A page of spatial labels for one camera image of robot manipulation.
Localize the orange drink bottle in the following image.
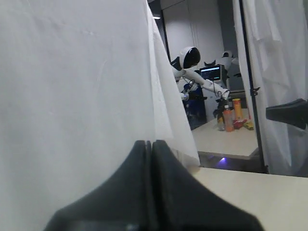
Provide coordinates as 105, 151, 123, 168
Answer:
223, 105, 234, 132

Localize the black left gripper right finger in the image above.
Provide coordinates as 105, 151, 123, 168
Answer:
151, 140, 264, 231

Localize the computer monitor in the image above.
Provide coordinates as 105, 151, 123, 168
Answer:
199, 64, 224, 81

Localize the white humanoid robot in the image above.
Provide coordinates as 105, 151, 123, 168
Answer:
170, 47, 231, 102
220, 50, 241, 91

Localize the red yellow snack packet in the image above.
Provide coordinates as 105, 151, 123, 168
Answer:
233, 119, 254, 130

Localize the black tripod pole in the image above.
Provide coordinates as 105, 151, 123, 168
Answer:
239, 0, 269, 174

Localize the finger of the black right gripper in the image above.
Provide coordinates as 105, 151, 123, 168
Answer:
266, 99, 308, 130

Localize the yellow chips can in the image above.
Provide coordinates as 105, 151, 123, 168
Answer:
232, 98, 243, 120

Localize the white backdrop curtain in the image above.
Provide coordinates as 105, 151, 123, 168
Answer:
0, 0, 200, 218

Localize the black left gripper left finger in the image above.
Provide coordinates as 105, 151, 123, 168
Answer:
45, 141, 156, 231

